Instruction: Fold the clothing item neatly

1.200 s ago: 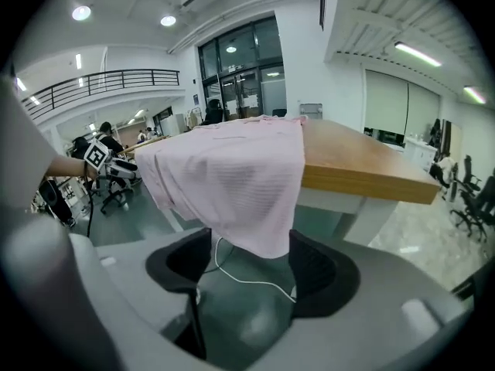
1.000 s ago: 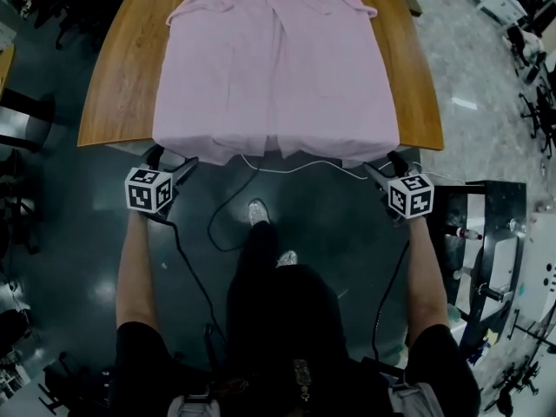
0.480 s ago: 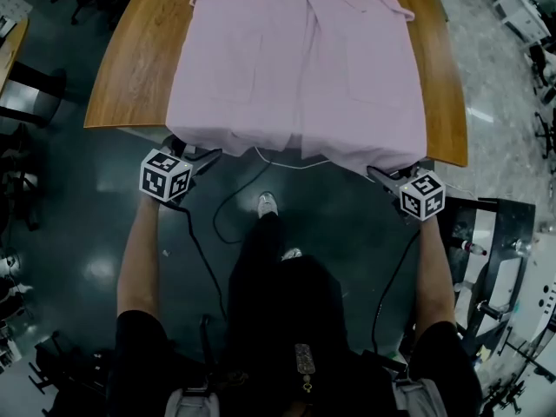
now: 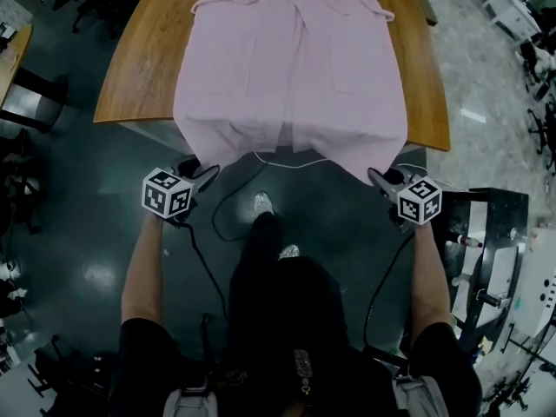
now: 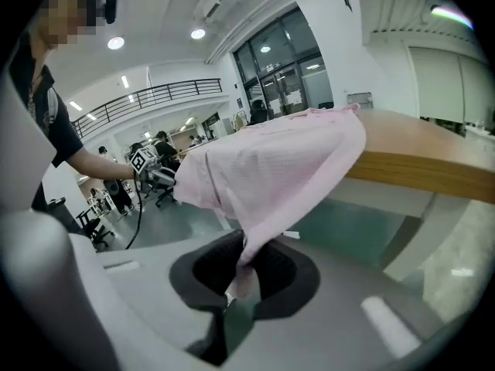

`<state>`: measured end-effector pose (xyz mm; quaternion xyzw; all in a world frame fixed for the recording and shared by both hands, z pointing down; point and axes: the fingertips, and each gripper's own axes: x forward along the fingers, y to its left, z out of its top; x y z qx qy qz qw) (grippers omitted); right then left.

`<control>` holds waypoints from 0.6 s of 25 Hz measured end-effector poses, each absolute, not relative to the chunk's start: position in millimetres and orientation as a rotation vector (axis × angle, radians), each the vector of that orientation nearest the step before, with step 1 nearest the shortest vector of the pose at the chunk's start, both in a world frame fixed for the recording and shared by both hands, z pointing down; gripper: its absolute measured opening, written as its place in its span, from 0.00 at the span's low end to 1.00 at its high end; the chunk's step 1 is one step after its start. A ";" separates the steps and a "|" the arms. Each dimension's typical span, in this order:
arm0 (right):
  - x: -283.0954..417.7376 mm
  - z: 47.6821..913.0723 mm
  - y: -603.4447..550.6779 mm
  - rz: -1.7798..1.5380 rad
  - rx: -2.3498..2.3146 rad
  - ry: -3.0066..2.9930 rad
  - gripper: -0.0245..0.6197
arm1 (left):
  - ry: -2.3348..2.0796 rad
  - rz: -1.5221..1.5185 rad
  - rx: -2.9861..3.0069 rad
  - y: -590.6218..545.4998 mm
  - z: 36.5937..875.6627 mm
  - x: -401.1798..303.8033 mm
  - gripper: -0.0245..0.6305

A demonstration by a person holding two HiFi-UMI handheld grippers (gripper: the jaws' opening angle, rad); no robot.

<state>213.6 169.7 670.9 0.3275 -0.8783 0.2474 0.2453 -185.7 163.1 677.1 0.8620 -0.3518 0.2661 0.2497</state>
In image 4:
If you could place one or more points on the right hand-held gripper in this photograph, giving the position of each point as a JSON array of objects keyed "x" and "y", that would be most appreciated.
[{"x": 419, "y": 202}]

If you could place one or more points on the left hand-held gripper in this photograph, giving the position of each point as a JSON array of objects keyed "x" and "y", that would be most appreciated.
[{"x": 167, "y": 193}]

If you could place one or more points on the pink shirt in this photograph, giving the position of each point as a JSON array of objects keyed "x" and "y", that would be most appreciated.
[{"x": 286, "y": 81}]

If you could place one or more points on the person's left forearm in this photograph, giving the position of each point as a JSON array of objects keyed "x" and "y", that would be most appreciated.
[{"x": 143, "y": 276}]

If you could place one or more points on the person's right forearm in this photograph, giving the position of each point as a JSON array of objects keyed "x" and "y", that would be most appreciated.
[{"x": 430, "y": 285}]

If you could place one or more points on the black cart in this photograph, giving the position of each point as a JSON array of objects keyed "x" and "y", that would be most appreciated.
[{"x": 456, "y": 215}]

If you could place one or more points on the person's left shoe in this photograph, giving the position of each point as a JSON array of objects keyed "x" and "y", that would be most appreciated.
[{"x": 262, "y": 204}]

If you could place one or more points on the person's shoe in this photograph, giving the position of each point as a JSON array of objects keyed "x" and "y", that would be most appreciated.
[
  {"x": 262, "y": 204},
  {"x": 289, "y": 252}
]

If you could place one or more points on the clear bottle red label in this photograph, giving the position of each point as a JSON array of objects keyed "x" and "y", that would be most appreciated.
[{"x": 469, "y": 241}]

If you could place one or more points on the person's right shoe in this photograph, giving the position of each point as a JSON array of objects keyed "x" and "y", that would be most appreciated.
[{"x": 289, "y": 252}]

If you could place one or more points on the rectangular wooden table white legs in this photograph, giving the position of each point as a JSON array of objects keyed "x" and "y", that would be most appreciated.
[{"x": 147, "y": 59}]

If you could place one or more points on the white tray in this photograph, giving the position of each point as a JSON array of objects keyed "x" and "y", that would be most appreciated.
[{"x": 499, "y": 276}]

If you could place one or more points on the person's black trousers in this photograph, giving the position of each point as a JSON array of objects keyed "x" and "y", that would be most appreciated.
[{"x": 286, "y": 298}]

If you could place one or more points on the row of black swivel chairs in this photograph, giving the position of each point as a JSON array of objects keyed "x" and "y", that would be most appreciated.
[{"x": 543, "y": 133}]

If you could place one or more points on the white machine housing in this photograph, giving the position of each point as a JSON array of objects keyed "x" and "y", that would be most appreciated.
[{"x": 538, "y": 285}]

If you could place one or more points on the person's black shirt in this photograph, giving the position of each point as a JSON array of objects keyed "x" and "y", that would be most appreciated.
[{"x": 152, "y": 363}]

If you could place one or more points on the beaded pendant with key charm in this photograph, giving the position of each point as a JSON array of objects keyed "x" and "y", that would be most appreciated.
[{"x": 303, "y": 363}]

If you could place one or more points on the white cabinet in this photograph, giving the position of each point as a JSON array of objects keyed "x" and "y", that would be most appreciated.
[{"x": 510, "y": 11}]

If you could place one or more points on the round wooden table black base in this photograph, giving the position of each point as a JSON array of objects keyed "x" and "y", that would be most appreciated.
[{"x": 15, "y": 54}]

